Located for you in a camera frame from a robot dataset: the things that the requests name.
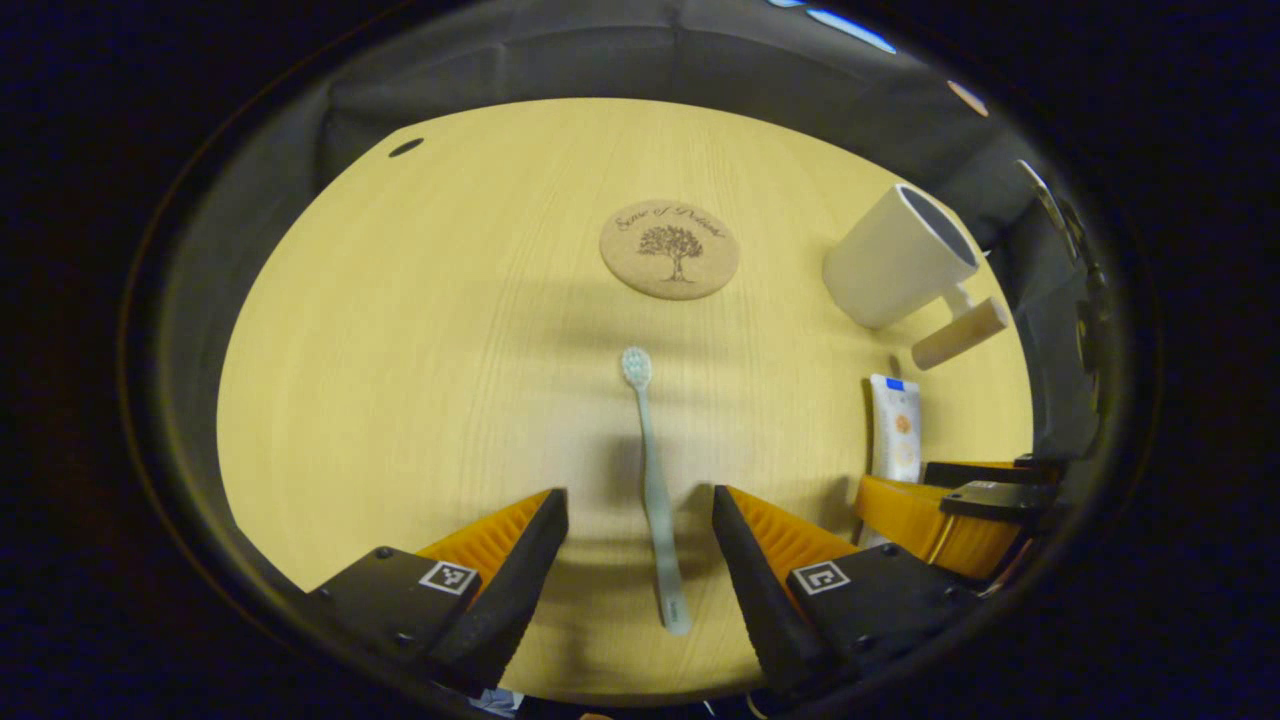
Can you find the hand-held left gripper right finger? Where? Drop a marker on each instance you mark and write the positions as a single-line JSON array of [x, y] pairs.
[[755, 600]]

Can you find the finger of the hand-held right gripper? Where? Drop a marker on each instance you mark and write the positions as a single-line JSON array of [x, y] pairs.
[[900, 515], [970, 472]]

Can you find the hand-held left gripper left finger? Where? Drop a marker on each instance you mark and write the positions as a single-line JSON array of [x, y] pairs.
[[520, 590]]

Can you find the white toothpaste tube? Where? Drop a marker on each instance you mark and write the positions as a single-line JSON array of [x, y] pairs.
[[895, 430]]

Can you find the pale green toothbrush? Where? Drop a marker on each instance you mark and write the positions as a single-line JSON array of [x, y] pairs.
[[655, 480]]

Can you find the white cup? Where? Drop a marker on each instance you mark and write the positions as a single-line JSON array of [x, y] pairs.
[[890, 265]]

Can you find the round cork coaster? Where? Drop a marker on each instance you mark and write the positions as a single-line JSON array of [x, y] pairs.
[[670, 250]]

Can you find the light wooden desktop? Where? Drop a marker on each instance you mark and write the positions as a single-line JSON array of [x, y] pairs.
[[450, 350]]

